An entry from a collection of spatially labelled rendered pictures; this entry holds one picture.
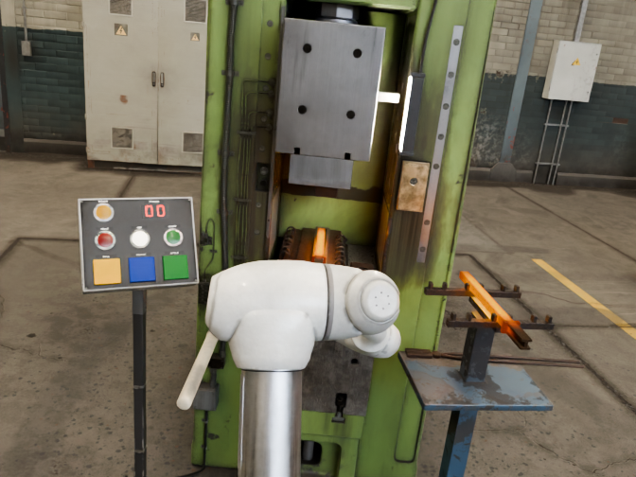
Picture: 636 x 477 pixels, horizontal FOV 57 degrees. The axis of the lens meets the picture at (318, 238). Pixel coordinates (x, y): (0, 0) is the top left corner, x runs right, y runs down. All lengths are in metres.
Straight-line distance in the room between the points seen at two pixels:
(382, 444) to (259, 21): 1.65
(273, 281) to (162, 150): 6.33
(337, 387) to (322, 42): 1.15
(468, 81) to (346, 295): 1.22
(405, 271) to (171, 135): 5.33
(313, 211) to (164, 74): 4.87
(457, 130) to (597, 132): 7.38
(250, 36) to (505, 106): 6.84
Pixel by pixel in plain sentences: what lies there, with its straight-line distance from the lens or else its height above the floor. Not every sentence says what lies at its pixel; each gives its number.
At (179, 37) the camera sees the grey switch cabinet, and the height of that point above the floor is 1.55.
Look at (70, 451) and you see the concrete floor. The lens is 2.80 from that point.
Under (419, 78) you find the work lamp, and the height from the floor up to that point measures 1.63.
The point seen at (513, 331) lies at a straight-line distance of 1.66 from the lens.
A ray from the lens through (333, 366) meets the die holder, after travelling 2.08.
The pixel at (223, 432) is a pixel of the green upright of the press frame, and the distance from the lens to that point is 2.53.
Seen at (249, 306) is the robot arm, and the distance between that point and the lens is 0.93.
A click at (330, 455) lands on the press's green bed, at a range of 2.36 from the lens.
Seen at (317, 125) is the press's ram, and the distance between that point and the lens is 1.86.
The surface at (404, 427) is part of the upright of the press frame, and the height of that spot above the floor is 0.29.
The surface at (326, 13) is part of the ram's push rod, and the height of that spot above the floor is 1.79.
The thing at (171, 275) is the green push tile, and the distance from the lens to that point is 1.87.
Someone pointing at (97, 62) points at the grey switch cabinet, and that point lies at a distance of 7.21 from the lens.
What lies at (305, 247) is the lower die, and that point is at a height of 0.99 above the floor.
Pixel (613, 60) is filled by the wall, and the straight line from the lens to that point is 9.30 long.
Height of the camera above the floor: 1.73
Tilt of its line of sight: 19 degrees down
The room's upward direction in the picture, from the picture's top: 6 degrees clockwise
